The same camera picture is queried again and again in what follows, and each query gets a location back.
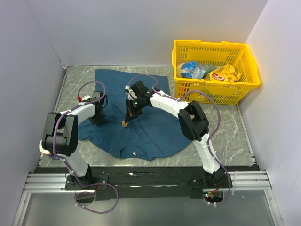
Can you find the blue t-shirt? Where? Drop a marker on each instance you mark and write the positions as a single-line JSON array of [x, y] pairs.
[[154, 134]]

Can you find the blue clear plastic package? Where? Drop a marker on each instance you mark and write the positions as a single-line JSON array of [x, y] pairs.
[[190, 70]]

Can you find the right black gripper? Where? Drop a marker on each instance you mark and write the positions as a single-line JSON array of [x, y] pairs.
[[131, 113]]

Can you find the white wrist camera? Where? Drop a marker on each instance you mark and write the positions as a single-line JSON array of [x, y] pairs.
[[130, 93], [86, 98]]

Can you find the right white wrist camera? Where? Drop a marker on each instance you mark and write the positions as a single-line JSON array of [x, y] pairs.
[[130, 93]]

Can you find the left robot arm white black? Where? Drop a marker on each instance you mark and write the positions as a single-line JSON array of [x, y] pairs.
[[60, 136]]

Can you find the blue wrapped toilet paper roll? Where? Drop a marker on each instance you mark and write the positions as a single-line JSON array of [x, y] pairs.
[[46, 152]]

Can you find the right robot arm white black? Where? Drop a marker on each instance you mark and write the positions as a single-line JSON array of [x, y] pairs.
[[192, 119]]

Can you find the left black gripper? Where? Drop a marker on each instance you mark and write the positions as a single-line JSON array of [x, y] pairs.
[[96, 121]]

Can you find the yellow chips bag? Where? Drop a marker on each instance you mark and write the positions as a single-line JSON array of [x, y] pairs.
[[225, 73]]

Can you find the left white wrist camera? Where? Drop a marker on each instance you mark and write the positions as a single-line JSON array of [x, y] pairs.
[[86, 98]]

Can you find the yellow plastic basket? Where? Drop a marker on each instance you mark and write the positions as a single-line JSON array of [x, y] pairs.
[[211, 55]]

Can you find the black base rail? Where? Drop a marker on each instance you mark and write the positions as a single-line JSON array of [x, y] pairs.
[[158, 182]]

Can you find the small round brooch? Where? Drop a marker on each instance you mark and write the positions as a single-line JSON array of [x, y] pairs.
[[124, 124]]

